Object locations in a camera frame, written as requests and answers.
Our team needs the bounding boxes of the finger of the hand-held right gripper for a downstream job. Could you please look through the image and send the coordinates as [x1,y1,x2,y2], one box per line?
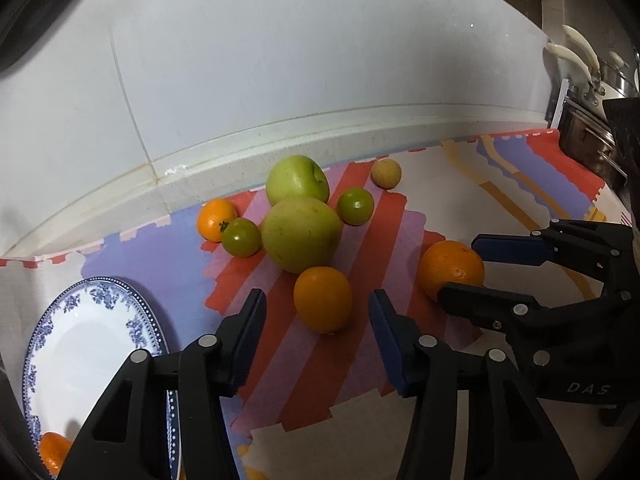
[437,282,606,346]
[472,219,640,291]

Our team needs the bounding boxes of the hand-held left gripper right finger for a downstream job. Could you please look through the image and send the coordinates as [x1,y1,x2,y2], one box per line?
[368,288,583,480]

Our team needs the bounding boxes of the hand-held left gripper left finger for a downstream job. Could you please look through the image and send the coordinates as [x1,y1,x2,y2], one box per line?
[57,288,267,480]

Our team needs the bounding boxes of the large orange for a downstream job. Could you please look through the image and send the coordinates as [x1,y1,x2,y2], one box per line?
[418,240,486,303]

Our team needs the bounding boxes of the green tomato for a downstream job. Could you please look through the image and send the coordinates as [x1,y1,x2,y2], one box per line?
[337,186,375,226]
[220,217,263,259]

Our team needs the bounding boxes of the small tangerine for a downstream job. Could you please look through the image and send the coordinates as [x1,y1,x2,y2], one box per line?
[39,431,73,478]
[196,198,238,243]

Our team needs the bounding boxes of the small tan round fruit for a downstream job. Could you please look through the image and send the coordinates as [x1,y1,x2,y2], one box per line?
[370,158,403,190]

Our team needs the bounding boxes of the blue and white patterned plate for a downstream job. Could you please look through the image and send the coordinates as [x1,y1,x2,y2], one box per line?
[22,276,181,480]

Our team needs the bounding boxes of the colourful striped mat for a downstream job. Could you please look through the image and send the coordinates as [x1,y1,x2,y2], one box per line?
[0,127,636,480]

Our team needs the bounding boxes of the steel pot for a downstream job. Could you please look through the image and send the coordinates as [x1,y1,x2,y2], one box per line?
[557,92,628,188]

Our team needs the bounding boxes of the white board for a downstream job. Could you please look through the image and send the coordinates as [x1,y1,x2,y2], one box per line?
[546,79,570,128]

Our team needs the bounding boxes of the steel pan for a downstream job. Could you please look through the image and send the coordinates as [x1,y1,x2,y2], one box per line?
[592,50,640,98]

